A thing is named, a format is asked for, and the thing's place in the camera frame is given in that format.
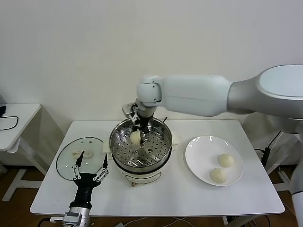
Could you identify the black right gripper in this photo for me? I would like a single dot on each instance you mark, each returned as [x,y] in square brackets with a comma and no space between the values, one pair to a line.
[143,121]

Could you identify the round glass pot lid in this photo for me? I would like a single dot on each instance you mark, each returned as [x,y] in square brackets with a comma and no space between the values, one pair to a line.
[66,153]

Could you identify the stainless steel steamer pot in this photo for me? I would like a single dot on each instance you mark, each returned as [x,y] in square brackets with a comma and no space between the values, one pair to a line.
[123,151]

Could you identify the white round plate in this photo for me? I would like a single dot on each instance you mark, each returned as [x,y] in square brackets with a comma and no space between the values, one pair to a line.
[203,153]

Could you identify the black power adapter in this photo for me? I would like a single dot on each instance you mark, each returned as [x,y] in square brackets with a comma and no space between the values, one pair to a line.
[266,153]

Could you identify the white table leg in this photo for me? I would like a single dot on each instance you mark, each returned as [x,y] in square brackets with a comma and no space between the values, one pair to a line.
[225,222]

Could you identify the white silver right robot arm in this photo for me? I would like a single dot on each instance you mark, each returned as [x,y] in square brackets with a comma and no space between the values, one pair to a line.
[194,94]

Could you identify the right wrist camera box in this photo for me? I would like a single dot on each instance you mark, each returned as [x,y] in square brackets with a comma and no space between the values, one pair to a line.
[127,109]

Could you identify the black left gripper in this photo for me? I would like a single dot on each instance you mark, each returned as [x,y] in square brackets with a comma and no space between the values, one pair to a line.
[84,189]

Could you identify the white steamed baozi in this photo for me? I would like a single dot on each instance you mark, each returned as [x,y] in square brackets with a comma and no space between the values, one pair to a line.
[135,139]
[217,175]
[226,160]

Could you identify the small black device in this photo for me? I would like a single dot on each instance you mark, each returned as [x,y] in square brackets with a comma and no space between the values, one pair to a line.
[2,110]

